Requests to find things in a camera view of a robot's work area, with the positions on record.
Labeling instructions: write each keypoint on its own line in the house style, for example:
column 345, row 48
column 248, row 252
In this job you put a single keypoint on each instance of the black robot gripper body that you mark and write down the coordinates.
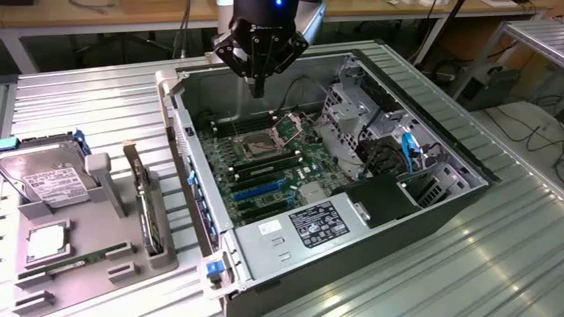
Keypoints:
column 264, row 16

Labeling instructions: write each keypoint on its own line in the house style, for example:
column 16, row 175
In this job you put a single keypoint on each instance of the graphics card with metal bracket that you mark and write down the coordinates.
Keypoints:
column 142, row 195

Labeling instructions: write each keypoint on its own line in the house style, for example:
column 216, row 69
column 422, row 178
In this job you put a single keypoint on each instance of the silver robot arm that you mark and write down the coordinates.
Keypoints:
column 313, row 20

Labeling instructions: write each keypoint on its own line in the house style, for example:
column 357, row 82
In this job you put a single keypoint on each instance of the black RAM slot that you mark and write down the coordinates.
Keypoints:
column 269, row 169
column 240, row 120
column 264, row 159
column 244, row 129

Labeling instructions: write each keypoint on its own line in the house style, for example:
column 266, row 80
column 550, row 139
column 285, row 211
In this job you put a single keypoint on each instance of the thin metal locking lever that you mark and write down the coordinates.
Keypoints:
column 234, row 127

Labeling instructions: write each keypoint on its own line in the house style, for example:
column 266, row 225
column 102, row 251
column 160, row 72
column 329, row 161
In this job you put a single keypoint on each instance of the metal socket cover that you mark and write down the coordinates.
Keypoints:
column 286, row 128

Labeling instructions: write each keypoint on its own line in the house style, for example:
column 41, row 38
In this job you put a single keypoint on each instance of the metal disk bay cage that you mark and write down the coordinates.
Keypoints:
column 345, row 119

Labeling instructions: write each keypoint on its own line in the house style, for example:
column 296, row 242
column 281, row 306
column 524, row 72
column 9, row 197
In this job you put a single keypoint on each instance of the black chair base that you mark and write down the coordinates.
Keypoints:
column 128, row 43

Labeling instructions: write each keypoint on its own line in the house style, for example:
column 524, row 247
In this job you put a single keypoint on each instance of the wooden desk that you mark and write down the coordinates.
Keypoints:
column 132, row 16

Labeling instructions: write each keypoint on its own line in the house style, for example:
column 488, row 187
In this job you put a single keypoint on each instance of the CPU socket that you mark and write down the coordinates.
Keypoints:
column 256, row 145

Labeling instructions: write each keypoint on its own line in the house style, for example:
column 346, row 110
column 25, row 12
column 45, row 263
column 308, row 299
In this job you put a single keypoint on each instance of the green motherboard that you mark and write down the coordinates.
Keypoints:
column 308, row 165

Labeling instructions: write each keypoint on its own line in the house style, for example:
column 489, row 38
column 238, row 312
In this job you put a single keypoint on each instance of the black expansion slot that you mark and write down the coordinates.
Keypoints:
column 264, row 210
column 257, row 184

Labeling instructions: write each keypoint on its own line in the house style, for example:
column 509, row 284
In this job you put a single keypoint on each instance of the blue expansion slot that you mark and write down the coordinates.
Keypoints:
column 260, row 191

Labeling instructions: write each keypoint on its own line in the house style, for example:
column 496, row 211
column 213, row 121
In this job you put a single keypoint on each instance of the silver chipset heatsink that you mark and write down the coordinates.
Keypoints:
column 312, row 193

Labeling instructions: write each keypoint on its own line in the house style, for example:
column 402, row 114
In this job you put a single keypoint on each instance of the black box on floor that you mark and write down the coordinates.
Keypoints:
column 489, row 89

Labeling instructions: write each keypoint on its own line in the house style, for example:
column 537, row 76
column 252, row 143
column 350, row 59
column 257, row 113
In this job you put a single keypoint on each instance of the grey power supply with label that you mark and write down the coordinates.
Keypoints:
column 308, row 237

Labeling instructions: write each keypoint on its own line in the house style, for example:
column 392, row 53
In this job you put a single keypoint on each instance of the open black PC case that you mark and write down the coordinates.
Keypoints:
column 440, row 211

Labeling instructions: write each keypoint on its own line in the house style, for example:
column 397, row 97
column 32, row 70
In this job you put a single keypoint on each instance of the grey parts rack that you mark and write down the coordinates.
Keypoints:
column 92, row 231

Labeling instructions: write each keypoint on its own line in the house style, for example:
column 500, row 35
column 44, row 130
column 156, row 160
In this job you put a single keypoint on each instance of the blue case latch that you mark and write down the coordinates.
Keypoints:
column 213, row 268

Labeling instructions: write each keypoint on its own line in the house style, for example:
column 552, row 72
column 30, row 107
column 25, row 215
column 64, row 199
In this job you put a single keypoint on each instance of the silver CPU chip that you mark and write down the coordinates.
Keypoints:
column 45, row 242

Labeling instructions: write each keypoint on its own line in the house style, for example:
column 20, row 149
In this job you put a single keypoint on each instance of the green RAM stick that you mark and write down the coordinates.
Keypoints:
column 65, row 262

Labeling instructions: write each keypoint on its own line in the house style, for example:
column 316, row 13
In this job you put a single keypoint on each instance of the hard disk with blue bracket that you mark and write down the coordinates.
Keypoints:
column 48, row 175

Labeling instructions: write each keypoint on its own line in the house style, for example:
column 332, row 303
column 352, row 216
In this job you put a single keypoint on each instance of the aluminium frame table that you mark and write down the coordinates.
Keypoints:
column 533, row 36

